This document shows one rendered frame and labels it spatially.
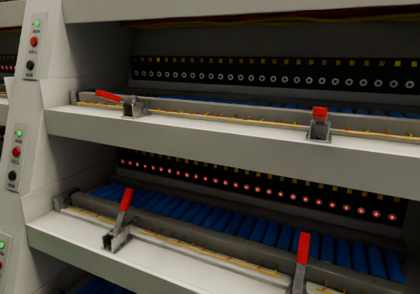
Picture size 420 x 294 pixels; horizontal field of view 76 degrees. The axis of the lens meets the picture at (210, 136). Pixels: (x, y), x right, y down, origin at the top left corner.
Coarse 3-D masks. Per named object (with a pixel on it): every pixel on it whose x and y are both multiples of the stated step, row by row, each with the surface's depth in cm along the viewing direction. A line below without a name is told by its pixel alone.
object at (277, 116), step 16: (80, 96) 50; (96, 96) 49; (128, 96) 46; (144, 96) 46; (160, 112) 42; (192, 112) 41; (208, 112) 40; (224, 112) 39; (240, 112) 38; (256, 112) 37; (272, 112) 36; (288, 112) 35; (304, 112) 35; (336, 128) 33; (352, 128) 33; (368, 128) 31; (384, 128) 31; (400, 128) 31; (416, 128) 30
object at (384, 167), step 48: (48, 96) 47; (288, 96) 48; (336, 96) 45; (384, 96) 42; (144, 144) 39; (192, 144) 36; (240, 144) 33; (288, 144) 31; (336, 144) 29; (384, 144) 29; (384, 192) 28
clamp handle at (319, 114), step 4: (316, 108) 24; (320, 108) 24; (324, 108) 24; (312, 112) 25; (316, 112) 24; (320, 112) 24; (324, 112) 24; (312, 116) 26; (316, 116) 25; (320, 116) 25; (324, 116) 24; (316, 120) 27; (320, 120) 27; (324, 120) 26; (320, 124) 31; (324, 124) 30
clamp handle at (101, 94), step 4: (96, 92) 35; (100, 92) 35; (104, 92) 35; (100, 96) 35; (104, 96) 35; (108, 96) 36; (112, 96) 36; (116, 96) 37; (120, 96) 38; (132, 96) 41; (112, 100) 37; (116, 100) 37; (120, 100) 38; (124, 100) 39; (132, 100) 41; (128, 104) 41
